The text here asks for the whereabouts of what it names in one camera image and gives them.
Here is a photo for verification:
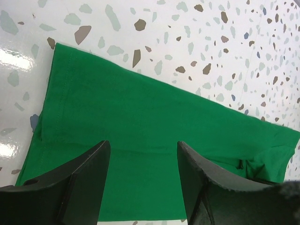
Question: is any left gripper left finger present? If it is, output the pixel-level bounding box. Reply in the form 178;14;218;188
0;141;111;225

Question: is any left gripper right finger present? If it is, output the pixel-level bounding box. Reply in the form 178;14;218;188
177;142;300;225

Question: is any green polo shirt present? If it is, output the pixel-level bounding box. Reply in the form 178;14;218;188
16;44;300;221

